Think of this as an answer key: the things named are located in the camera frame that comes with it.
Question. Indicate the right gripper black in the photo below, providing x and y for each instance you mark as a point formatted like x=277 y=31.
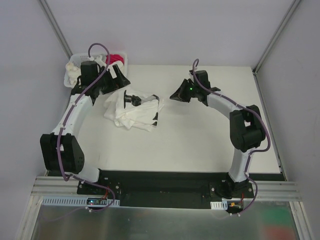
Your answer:
x=185 y=91

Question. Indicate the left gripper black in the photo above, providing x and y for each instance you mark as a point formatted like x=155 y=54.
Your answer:
x=114 y=79

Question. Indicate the white t shirt stack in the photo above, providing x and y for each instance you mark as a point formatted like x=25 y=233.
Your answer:
x=110 y=107

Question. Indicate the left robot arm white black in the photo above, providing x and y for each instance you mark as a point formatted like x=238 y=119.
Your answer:
x=61 y=150

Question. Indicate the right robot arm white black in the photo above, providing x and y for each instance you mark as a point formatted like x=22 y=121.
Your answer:
x=246 y=129

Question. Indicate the red garment in basket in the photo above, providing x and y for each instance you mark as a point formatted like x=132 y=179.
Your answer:
x=112 y=58

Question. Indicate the cream clothes in basket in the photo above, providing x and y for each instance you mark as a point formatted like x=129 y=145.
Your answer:
x=73 y=72

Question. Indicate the white plastic laundry basket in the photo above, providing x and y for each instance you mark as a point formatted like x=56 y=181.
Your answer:
x=78 y=58

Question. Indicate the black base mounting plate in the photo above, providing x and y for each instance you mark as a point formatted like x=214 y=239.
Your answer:
x=170 y=190

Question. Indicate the left aluminium frame post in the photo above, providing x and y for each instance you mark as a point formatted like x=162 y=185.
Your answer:
x=55 y=27

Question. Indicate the aluminium frame post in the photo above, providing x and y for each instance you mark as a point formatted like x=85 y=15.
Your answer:
x=55 y=27
x=279 y=30

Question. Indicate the aluminium rail front left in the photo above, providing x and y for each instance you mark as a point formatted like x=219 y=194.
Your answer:
x=54 y=185

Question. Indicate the aluminium rail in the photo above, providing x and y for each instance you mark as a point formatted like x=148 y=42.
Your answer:
x=54 y=185
x=282 y=191

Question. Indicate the right white cable duct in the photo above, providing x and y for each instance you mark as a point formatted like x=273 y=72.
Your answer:
x=219 y=205

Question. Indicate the white cable duct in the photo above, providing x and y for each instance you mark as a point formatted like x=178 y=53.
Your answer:
x=219 y=205
x=79 y=202

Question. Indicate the aluminium rail front right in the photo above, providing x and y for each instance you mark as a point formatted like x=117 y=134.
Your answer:
x=282 y=191

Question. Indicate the left white cable duct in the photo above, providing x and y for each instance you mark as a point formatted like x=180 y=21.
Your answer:
x=79 y=202

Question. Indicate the right aluminium frame post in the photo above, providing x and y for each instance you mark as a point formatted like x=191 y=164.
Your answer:
x=279 y=30

